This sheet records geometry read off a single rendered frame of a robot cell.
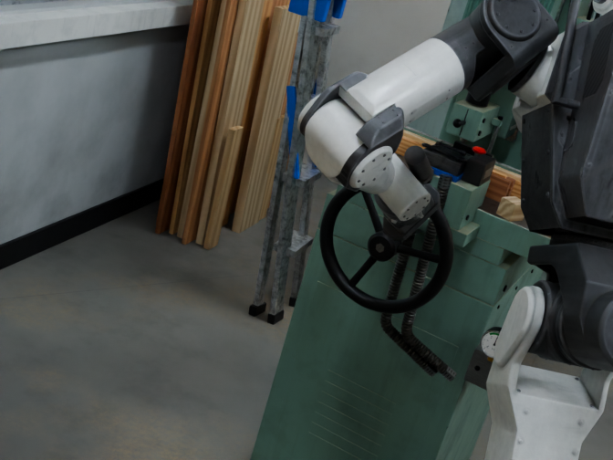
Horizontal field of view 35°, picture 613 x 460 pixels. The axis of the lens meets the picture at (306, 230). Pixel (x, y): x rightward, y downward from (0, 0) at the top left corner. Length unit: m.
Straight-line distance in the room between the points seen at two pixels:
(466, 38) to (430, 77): 0.09
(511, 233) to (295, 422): 0.74
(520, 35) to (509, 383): 0.51
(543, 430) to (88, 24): 2.06
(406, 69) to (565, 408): 0.56
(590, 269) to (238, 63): 2.35
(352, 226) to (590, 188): 0.92
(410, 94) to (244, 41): 2.20
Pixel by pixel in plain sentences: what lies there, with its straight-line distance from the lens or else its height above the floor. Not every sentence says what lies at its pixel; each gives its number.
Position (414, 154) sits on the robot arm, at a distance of 1.60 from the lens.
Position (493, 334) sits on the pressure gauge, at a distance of 2.07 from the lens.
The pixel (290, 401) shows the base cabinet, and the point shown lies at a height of 0.26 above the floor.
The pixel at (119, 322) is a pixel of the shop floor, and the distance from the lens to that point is 3.09.
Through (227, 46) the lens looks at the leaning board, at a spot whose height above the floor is 0.77.
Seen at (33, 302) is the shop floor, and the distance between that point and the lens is 3.12.
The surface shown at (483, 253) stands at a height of 0.81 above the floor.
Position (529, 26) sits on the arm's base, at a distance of 1.43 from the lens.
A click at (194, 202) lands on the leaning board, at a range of 3.64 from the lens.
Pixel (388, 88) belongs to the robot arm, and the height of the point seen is 1.23.
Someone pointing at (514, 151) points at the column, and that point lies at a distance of 2.38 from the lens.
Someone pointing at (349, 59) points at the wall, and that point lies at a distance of 4.80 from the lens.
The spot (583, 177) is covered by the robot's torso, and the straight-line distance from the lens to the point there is 1.36.
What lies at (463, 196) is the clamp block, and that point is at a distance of 1.97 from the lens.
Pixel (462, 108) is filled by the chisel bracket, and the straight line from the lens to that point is 2.16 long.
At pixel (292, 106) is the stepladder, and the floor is 0.73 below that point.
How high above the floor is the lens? 1.51
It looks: 21 degrees down
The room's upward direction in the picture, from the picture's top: 16 degrees clockwise
